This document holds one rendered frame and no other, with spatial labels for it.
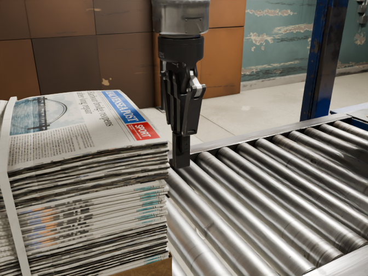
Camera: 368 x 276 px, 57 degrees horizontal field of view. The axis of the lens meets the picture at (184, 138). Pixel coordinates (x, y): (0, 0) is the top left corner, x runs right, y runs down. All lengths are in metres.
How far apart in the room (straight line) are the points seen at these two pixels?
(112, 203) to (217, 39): 3.68
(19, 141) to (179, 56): 0.26
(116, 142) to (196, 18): 0.23
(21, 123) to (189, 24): 0.28
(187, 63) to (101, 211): 0.26
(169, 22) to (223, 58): 3.61
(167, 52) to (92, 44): 2.96
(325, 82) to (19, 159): 1.19
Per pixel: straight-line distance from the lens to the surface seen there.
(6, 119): 0.52
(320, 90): 1.42
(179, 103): 0.58
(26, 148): 0.46
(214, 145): 0.97
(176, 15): 0.53
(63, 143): 0.44
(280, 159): 0.95
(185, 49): 0.54
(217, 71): 4.12
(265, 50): 4.62
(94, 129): 0.47
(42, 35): 3.41
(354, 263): 0.65
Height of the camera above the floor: 1.21
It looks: 24 degrees down
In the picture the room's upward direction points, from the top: straight up
